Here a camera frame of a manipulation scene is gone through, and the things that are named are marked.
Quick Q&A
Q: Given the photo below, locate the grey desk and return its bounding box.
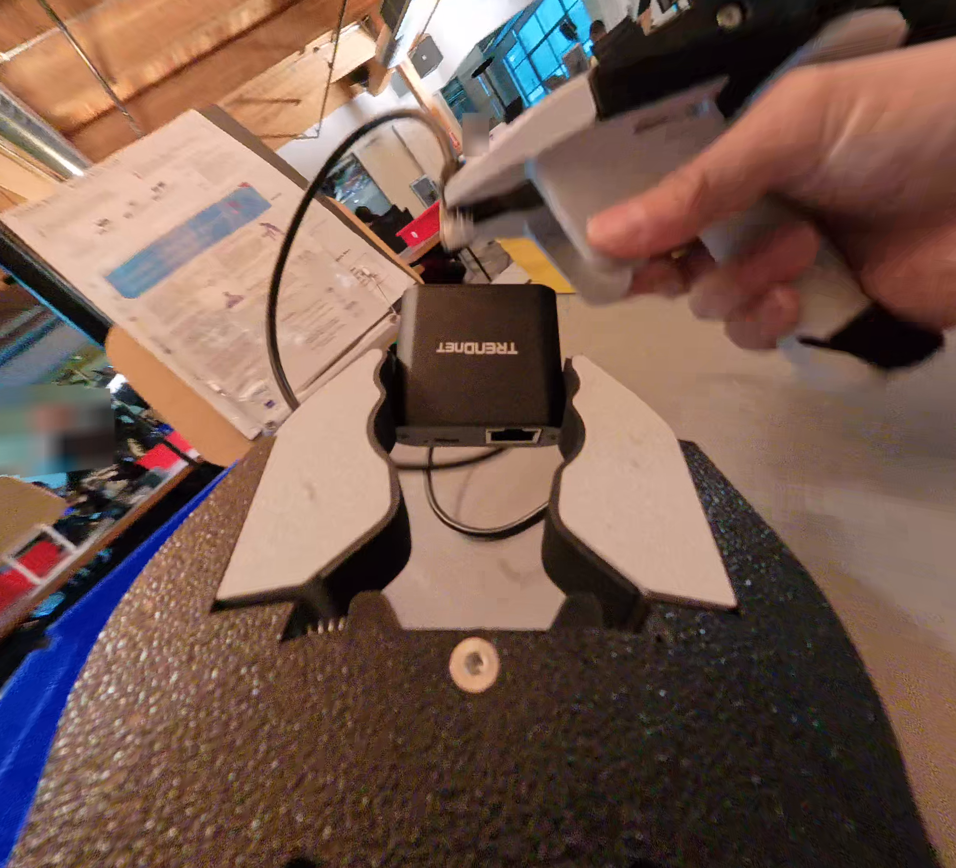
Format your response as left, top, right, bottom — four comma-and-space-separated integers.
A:
388, 241, 956, 868

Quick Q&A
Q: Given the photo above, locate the black network switch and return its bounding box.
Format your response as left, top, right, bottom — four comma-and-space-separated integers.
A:
392, 281, 566, 448

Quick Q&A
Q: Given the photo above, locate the person's right hand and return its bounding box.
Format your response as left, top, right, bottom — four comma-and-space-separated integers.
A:
585, 37, 956, 352

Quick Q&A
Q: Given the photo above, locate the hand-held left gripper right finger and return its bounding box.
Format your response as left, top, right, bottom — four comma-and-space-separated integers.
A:
540, 356, 740, 627

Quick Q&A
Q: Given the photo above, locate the yellow plastic bin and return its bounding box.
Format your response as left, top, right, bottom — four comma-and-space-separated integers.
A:
496, 235, 578, 295

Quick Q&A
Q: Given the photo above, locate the black ethernet cable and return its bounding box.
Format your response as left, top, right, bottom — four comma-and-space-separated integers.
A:
266, 108, 555, 542

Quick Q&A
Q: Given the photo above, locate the wooden board with instruction sheet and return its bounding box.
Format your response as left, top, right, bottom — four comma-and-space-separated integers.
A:
0, 106, 425, 467

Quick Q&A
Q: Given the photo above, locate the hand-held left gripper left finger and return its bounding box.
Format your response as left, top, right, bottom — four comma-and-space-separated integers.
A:
213, 349, 412, 611

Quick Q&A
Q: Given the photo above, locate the red plastic bin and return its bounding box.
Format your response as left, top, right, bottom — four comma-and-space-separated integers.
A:
394, 202, 443, 248

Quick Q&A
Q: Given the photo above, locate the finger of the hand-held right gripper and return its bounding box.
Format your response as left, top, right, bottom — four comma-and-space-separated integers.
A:
521, 78, 730, 306
444, 75, 600, 210

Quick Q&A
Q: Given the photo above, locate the black wall speaker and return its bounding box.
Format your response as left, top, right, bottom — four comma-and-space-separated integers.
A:
408, 33, 445, 80

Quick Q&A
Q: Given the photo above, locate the blue plastic bin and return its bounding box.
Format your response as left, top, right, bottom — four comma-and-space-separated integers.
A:
0, 461, 236, 847

